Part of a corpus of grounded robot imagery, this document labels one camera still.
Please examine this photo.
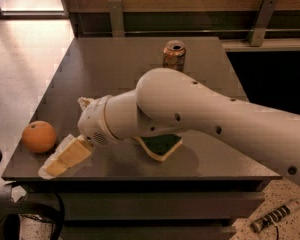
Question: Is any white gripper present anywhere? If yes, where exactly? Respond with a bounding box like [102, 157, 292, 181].
[38, 95, 118, 180]

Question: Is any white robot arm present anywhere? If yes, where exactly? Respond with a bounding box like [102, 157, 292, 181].
[39, 68, 300, 186]

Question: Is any orange fruit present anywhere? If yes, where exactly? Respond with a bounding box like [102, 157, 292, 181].
[22, 121, 56, 153]

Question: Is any green yellow sponge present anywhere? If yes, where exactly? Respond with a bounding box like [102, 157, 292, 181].
[135, 134, 183, 162]

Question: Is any black chair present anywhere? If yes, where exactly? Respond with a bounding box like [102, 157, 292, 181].
[0, 144, 66, 240]

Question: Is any orange soda can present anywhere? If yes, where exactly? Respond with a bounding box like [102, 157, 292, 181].
[163, 40, 186, 72]

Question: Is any grey table drawer unit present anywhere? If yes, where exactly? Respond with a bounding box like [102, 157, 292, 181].
[2, 38, 278, 240]

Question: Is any striped power strip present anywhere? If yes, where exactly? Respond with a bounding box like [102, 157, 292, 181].
[250, 199, 300, 233]

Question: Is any left metal bracket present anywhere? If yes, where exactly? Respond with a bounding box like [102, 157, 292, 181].
[108, 0, 125, 37]

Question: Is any metal bracket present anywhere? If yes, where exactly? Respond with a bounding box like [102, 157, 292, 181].
[247, 0, 278, 47]
[108, 0, 125, 37]

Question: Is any right metal bracket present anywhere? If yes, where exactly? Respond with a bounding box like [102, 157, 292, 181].
[247, 0, 278, 47]

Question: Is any black cable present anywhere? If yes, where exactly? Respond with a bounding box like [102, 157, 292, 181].
[268, 217, 281, 240]

